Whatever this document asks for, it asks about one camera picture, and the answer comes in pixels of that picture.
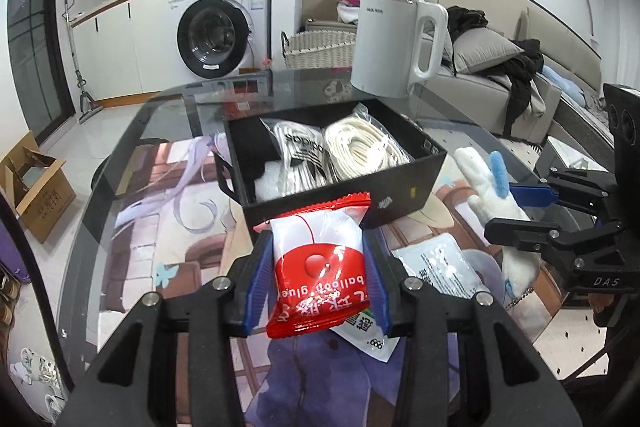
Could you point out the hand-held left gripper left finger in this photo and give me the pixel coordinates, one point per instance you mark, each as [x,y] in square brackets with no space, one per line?
[257,282]

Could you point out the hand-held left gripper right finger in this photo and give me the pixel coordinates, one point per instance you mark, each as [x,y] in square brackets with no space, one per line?
[379,287]

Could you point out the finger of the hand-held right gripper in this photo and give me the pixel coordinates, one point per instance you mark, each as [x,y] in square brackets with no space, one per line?
[515,232]
[532,194]

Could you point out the white and blue plush toy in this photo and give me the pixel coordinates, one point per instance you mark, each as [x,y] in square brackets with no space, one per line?
[480,187]

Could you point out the red and white packet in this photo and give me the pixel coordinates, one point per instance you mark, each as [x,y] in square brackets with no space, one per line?
[315,267]

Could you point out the black cardboard box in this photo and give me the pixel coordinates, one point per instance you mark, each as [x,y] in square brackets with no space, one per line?
[400,192]

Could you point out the white foam piece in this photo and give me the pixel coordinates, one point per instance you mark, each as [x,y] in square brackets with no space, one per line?
[267,182]

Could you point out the bag of white shoelaces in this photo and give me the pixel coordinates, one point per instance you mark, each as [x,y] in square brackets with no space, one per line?
[300,152]

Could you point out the white packet with green print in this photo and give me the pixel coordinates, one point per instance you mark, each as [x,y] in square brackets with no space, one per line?
[372,329]

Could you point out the white dotted packet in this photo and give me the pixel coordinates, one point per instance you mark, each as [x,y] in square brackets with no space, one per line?
[440,267]

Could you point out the light blue cloth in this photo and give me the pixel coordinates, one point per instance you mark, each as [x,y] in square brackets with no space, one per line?
[562,82]

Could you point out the printed desk mat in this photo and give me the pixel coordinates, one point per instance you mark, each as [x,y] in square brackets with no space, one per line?
[165,232]

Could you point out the grey sofa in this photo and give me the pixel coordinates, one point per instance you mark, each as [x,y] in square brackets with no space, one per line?
[475,97]

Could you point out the dark jacket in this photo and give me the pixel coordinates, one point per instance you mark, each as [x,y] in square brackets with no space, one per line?
[522,77]

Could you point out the grey pillow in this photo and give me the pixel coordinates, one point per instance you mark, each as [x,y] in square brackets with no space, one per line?
[485,52]

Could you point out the black clothes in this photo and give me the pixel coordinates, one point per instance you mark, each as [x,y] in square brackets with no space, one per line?
[465,22]

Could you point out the white electric kettle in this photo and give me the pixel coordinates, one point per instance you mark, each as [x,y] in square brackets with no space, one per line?
[385,47]

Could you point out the brown cardboard box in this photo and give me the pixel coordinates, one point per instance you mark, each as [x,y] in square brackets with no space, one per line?
[45,202]

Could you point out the white patterned slipper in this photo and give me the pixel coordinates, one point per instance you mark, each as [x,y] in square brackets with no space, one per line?
[52,407]
[32,359]

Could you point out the white wicker basket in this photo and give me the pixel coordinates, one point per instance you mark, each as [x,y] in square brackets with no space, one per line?
[320,52]

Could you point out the flat mop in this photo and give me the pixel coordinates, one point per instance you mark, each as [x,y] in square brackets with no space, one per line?
[85,104]

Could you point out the purple cloth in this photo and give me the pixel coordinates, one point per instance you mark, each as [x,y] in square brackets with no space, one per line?
[10,257]

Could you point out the white washing machine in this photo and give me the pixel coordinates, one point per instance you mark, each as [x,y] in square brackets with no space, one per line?
[220,27]

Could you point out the white kitchen cabinet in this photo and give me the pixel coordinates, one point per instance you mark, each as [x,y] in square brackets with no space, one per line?
[125,47]

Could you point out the dark glass door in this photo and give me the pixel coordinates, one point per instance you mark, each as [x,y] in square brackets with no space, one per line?
[30,32]

